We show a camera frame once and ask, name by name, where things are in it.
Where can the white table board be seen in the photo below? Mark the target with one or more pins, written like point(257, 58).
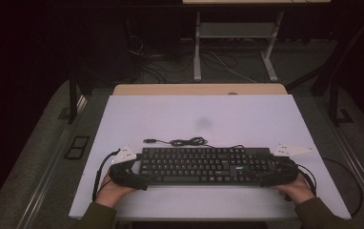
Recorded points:
point(202, 108)

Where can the wooden table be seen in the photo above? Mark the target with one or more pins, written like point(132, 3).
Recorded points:
point(170, 89)

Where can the black floor socket frame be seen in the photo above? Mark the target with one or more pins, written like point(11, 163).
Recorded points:
point(76, 148)

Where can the black keyboard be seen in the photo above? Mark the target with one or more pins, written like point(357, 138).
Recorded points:
point(199, 165)

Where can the person's right hand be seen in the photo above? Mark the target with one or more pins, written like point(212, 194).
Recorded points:
point(295, 191)

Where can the grey metal desk frame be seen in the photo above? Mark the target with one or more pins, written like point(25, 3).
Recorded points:
point(197, 63)

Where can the black metal stand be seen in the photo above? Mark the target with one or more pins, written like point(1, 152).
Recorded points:
point(72, 101)
point(333, 105)

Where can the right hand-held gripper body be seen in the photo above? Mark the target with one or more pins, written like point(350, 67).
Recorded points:
point(289, 170)

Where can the light desk top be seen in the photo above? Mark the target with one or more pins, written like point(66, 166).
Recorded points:
point(253, 1)

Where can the person's left hand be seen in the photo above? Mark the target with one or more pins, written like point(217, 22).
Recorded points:
point(113, 194)

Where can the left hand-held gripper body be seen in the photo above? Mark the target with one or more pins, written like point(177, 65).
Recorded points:
point(119, 168)

